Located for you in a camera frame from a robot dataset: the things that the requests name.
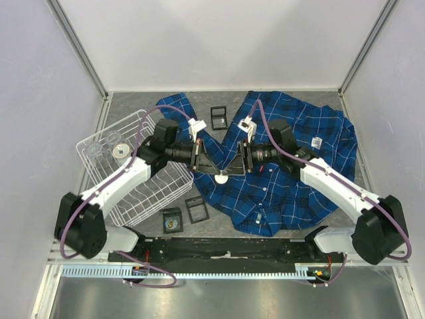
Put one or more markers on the clear glass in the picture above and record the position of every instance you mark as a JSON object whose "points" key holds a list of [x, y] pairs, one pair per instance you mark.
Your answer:
{"points": [[96, 154], [113, 138]]}

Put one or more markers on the right aluminium frame post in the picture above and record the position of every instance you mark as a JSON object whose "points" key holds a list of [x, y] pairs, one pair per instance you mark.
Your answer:
{"points": [[375, 31]]}

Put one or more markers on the left aluminium frame post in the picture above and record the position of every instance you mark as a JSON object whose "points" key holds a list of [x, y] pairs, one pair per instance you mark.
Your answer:
{"points": [[66, 26]]}

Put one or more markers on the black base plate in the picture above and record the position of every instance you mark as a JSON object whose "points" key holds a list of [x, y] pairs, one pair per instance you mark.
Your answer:
{"points": [[161, 250]]}

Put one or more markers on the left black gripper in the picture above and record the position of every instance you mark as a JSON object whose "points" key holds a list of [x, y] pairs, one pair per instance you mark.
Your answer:
{"points": [[200, 161]]}

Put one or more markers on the black frame at back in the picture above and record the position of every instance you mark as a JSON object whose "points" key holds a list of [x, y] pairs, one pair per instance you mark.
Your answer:
{"points": [[219, 118]]}

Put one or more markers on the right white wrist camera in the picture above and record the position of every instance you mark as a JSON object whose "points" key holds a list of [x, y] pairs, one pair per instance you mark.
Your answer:
{"points": [[248, 126]]}

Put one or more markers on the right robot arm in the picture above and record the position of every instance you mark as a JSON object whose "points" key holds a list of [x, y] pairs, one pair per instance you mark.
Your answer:
{"points": [[380, 226]]}

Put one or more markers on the aluminium frame post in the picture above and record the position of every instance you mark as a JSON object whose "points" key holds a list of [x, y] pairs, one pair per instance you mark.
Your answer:
{"points": [[375, 31], [66, 26]]}

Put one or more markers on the white wire dish rack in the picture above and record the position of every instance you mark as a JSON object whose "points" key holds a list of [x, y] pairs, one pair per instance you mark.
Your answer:
{"points": [[130, 193]]}

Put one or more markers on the white ceramic mug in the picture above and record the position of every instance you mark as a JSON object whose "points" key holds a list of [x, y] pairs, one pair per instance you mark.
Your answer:
{"points": [[121, 152]]}

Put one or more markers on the blue plaid shirt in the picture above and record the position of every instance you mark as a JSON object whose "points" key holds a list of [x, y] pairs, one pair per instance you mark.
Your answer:
{"points": [[269, 200]]}

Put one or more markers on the light blue cable duct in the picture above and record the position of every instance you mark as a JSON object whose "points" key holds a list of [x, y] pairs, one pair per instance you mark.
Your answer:
{"points": [[299, 271]]}

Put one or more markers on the clear glass left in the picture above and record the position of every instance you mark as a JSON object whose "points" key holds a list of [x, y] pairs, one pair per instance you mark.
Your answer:
{"points": [[96, 154]]}

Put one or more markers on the orange round brooch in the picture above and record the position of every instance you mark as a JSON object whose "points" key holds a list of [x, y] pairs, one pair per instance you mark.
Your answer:
{"points": [[221, 178]]}

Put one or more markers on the light blue round brooch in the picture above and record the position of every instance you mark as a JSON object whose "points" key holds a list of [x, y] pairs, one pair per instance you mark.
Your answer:
{"points": [[171, 224]]}

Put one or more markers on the clear glass right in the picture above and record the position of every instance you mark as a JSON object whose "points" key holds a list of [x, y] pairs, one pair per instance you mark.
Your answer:
{"points": [[113, 138]]}

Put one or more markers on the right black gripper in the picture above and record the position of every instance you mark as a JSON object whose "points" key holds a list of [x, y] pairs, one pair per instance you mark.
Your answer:
{"points": [[244, 157]]}

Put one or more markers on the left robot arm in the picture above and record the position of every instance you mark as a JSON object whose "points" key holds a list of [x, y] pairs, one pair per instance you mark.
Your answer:
{"points": [[80, 223]]}

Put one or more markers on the black frame near rack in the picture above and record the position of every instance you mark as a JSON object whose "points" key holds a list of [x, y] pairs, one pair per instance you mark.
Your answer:
{"points": [[172, 213]]}

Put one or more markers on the black frame front middle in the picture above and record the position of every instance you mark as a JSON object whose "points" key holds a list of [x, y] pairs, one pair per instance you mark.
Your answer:
{"points": [[197, 209]]}

